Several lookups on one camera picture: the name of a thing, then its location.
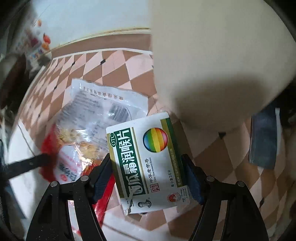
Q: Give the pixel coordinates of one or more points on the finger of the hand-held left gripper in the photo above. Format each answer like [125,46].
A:
[30,165]

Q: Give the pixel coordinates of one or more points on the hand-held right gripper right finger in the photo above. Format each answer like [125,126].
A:
[192,179]

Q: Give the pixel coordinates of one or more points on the green white medicine box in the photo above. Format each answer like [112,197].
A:
[148,162]

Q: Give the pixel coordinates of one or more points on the cream utensil holder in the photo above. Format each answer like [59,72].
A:
[219,58]

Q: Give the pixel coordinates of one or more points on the colourful wall stickers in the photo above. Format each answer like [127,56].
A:
[38,48]

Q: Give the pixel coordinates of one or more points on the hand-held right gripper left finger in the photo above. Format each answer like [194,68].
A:
[101,180]

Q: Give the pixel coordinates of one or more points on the dark blue phone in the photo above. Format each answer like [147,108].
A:
[263,139]

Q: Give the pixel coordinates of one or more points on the red white plastic bag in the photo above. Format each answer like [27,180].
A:
[92,111]

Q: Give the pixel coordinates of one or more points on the checkered tablecloth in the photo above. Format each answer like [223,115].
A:
[111,67]

